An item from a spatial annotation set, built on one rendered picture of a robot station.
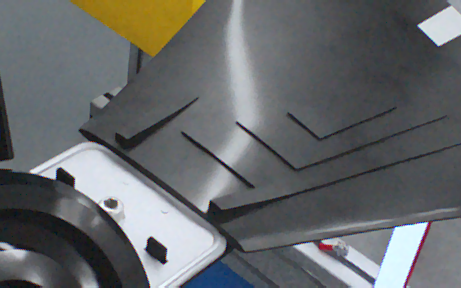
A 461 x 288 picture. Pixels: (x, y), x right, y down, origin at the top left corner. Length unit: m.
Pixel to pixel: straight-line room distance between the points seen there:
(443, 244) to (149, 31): 1.46
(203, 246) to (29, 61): 1.10
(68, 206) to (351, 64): 0.23
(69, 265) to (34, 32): 1.15
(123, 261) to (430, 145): 0.21
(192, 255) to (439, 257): 1.79
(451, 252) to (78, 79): 0.96
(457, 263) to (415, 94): 1.68
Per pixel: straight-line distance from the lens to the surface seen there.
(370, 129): 0.51
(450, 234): 2.27
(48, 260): 0.35
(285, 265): 0.93
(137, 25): 0.87
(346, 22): 0.57
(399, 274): 0.85
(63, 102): 1.62
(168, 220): 0.44
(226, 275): 1.02
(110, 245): 0.36
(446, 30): 0.59
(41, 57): 1.53
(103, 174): 0.46
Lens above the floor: 1.49
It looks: 42 degrees down
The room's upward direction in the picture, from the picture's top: 9 degrees clockwise
